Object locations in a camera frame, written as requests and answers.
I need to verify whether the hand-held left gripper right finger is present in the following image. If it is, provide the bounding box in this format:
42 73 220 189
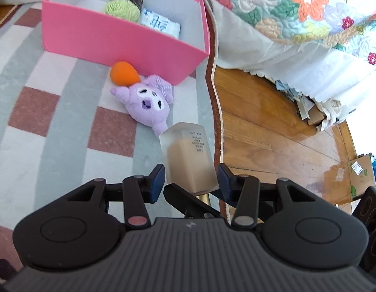
218 163 318 229

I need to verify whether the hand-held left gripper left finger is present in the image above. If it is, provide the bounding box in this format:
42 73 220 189
66 164 166 231

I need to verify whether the frosted foundation bottle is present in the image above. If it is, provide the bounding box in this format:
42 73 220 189
159 122 220 212

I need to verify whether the pink cardboard box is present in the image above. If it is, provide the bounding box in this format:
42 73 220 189
42 0 210 86

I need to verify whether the white tissue packet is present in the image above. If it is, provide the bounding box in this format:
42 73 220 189
139 7 181 40

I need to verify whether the green yarn ball black label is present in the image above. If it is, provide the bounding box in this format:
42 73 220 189
104 0 144 24

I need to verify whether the brown cardboard box green print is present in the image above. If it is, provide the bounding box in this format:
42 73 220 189
348 155 376 203

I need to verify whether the purple plush toy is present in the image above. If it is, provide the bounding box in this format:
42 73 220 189
110 74 174 137

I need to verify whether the pile of papers and cardboard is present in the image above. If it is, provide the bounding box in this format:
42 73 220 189
275 79 357 133

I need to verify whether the orange makeup sponge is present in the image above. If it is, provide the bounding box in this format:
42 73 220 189
110 61 141 86

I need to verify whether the checkered rug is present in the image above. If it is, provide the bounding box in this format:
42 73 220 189
0 0 229 268

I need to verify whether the floral quilt bedspread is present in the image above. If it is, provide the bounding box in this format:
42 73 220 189
203 0 376 125

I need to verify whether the dark fuzzy object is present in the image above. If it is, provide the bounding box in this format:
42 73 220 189
0 258 17 283

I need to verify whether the floral quilt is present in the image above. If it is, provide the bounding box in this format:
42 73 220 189
182 0 376 67

